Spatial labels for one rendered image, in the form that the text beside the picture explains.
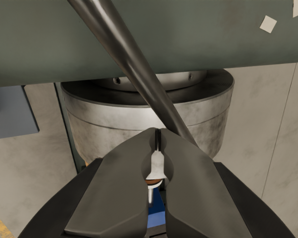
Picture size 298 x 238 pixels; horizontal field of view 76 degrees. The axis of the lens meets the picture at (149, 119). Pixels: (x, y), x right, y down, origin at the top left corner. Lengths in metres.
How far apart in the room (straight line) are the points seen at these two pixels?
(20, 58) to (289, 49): 0.29
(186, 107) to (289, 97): 2.22
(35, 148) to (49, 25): 1.67
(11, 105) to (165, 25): 0.68
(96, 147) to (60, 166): 1.62
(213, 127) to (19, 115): 0.67
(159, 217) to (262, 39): 0.51
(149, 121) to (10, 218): 2.26
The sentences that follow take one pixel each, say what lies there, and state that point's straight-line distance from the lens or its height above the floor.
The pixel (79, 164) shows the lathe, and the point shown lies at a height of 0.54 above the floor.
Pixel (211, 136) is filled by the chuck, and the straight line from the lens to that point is 0.31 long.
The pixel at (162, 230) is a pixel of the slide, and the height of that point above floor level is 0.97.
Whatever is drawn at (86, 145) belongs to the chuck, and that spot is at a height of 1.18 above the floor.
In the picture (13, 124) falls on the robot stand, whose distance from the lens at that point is 0.84.
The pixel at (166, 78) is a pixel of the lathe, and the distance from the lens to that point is 0.27.
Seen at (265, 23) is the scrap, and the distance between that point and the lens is 0.25.
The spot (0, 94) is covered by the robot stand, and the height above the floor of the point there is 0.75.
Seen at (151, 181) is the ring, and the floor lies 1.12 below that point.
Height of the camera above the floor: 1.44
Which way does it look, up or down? 59 degrees down
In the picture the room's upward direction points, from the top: 152 degrees clockwise
